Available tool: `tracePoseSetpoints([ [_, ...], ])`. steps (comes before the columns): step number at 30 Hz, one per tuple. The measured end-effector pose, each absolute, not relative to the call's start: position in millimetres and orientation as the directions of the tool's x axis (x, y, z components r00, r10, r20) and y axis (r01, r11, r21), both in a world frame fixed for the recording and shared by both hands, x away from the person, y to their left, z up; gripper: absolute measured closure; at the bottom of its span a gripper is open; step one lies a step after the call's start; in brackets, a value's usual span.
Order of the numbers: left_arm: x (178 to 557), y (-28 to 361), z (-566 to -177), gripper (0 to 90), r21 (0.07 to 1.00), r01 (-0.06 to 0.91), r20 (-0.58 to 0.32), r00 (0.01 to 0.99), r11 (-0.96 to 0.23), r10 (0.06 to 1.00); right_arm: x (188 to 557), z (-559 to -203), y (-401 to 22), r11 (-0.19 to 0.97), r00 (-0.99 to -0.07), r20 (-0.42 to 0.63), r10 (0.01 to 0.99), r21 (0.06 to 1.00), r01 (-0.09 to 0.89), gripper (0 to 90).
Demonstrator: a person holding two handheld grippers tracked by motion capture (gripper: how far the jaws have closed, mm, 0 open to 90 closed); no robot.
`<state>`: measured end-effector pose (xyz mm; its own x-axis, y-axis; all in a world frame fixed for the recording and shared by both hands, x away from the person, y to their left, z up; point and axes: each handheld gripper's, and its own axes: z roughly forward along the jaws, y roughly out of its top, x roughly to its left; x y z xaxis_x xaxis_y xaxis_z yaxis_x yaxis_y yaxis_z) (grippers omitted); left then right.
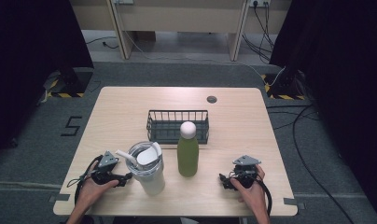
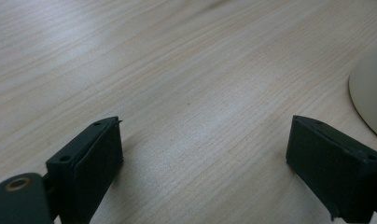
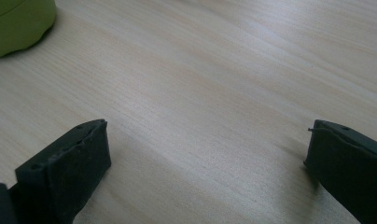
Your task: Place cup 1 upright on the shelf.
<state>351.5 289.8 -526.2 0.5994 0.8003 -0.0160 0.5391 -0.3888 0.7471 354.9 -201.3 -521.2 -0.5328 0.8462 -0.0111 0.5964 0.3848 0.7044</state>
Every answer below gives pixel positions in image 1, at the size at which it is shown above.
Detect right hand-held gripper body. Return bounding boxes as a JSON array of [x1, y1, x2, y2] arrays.
[[231, 154, 262, 189]]

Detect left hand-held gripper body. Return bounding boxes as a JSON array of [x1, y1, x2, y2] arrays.
[[91, 150, 119, 187]]

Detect white tumbler with straw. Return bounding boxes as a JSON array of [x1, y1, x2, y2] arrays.
[[115, 140, 166, 197]]

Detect green bottle with white cap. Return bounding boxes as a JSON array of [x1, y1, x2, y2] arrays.
[[176, 120, 200, 178]]

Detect black wire basket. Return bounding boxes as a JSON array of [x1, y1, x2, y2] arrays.
[[146, 109, 210, 146]]

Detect person's right hand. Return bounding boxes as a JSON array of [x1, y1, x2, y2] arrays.
[[230, 164, 268, 214]]

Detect person's left hand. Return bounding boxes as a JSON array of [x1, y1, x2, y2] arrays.
[[78, 161, 119, 213]]

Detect grey floor tape piece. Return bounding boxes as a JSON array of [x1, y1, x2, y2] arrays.
[[283, 197, 307, 210], [48, 193, 71, 203]]

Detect black stand base hazard tape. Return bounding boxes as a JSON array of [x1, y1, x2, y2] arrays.
[[42, 67, 95, 99], [260, 71, 306, 101]]

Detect black curtain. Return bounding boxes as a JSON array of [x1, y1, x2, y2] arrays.
[[269, 0, 377, 223], [0, 0, 95, 158]]

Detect beige desk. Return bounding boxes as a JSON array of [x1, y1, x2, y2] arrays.
[[68, 0, 293, 63]]

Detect right hand-held gripper cable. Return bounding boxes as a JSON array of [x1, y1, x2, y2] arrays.
[[255, 177, 273, 217]]

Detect long black floor cables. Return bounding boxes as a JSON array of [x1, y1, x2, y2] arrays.
[[265, 104, 356, 224]]

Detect short black floor cable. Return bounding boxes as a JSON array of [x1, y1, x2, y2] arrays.
[[85, 35, 119, 50]]

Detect white floor cable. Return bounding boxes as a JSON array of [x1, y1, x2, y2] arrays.
[[123, 30, 286, 88]]

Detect bundle of black wall cables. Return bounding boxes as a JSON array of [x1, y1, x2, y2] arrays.
[[242, 1, 276, 65]]

